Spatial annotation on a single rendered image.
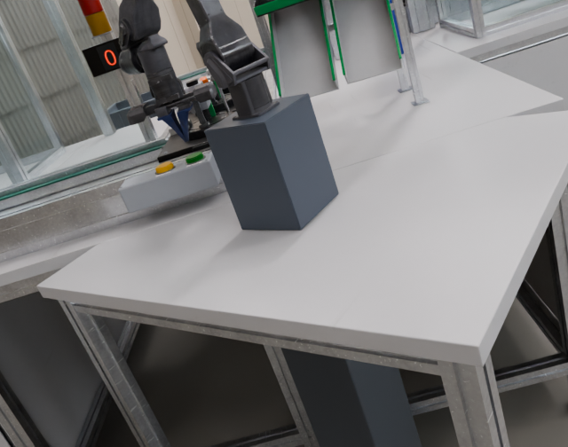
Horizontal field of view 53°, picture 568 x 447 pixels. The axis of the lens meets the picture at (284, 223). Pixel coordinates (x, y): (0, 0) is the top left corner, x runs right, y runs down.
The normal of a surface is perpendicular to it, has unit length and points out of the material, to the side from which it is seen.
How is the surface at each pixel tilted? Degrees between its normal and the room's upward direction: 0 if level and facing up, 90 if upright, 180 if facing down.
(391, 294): 0
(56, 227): 90
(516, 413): 0
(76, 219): 90
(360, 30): 45
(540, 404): 0
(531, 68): 90
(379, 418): 90
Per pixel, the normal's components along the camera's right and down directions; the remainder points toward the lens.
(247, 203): -0.54, 0.50
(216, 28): 0.48, -0.24
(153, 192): 0.03, 0.40
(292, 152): 0.78, 0.00
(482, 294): -0.31, -0.87
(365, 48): -0.32, -0.30
